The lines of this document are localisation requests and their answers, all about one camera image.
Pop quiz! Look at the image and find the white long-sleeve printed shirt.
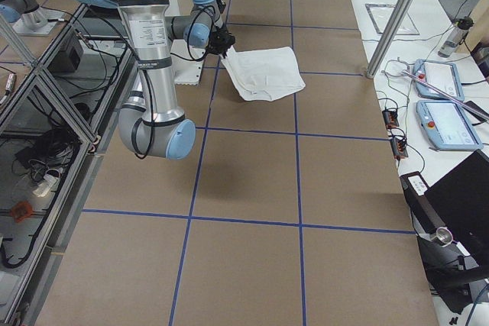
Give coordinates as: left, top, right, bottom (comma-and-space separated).
222, 47, 306, 102

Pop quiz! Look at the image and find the framed white sheet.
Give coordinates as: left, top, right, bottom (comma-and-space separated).
364, 2, 420, 37

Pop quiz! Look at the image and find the metal rod tool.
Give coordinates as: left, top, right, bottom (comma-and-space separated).
400, 68, 489, 125

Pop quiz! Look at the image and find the upper blue teach pendant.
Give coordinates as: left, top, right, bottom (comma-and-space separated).
413, 59, 465, 102

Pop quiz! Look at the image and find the blue teach pendant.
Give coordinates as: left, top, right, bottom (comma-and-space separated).
413, 59, 465, 102
416, 100, 484, 151

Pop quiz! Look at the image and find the lower blue teach pendant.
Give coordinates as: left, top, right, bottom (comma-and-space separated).
416, 100, 484, 151

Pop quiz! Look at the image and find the clear water bottle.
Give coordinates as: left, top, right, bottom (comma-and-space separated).
438, 17, 474, 58

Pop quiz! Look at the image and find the black laptop computer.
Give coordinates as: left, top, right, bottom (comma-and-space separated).
400, 150, 488, 314

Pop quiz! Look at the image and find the white central pedestal column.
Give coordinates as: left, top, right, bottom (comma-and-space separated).
167, 0, 203, 86

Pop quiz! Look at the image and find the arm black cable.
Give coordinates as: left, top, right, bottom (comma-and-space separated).
137, 5, 222, 159

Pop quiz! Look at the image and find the aluminium side rack frame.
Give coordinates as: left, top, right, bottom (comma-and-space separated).
1, 5, 135, 325

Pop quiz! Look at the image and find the aluminium frame post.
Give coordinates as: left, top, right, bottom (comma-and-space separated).
365, 0, 413, 79

